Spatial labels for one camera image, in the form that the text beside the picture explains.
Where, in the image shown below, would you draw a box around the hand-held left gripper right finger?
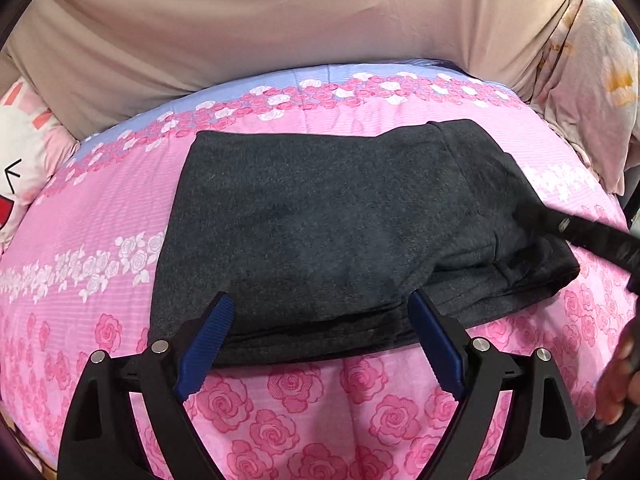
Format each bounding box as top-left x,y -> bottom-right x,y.
407,290 -> 587,480

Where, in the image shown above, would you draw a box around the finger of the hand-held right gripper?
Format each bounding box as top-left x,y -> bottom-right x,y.
515,200 -> 640,293

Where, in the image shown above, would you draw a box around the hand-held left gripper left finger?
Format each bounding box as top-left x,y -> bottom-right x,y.
59,292 -> 236,480

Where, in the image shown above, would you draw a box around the dark grey pants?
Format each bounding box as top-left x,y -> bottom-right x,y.
150,119 -> 582,367

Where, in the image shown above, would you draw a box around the person's right hand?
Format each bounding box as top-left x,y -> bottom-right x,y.
596,341 -> 638,425

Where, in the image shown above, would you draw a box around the pale floral pillow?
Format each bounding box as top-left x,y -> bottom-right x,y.
530,0 -> 640,197

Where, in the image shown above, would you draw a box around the pink rose print bedsheet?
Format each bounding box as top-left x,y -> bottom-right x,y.
0,62 -> 633,480

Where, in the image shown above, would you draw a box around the pink cartoon print pillow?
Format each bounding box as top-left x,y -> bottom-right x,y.
0,77 -> 81,252

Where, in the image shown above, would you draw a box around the beige blanket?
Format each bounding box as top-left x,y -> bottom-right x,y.
5,0 -> 572,138

